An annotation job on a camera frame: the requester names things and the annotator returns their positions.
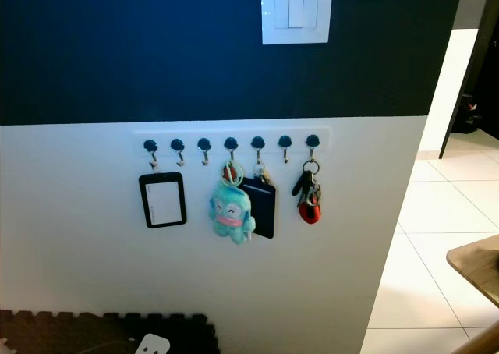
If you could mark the black badge card holder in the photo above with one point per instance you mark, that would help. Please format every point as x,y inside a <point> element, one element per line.
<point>143,202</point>

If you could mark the black and red key bunch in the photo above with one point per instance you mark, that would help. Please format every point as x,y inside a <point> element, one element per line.
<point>309,214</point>

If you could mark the dark foam puzzle mat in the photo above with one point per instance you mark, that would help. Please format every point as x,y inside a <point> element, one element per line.
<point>62,334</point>

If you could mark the blue-capped metal wall hook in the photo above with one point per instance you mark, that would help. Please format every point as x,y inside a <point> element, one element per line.
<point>203,144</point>
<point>313,140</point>
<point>284,141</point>
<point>150,145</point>
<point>231,143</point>
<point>177,145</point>
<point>257,142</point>

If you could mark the white light switch plate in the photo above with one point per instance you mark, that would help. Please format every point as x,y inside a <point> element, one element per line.
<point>296,28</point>

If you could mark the wooden table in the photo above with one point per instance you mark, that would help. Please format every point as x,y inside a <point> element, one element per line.
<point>475,264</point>

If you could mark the black red shoe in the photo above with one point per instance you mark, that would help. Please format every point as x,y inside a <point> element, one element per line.
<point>468,116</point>

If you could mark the black door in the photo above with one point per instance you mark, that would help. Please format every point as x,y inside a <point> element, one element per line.
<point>487,73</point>

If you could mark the white wall hook rail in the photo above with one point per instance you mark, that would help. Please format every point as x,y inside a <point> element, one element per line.
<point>164,134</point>

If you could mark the dark blue card wallet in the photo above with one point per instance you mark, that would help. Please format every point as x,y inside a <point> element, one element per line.
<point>263,210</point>

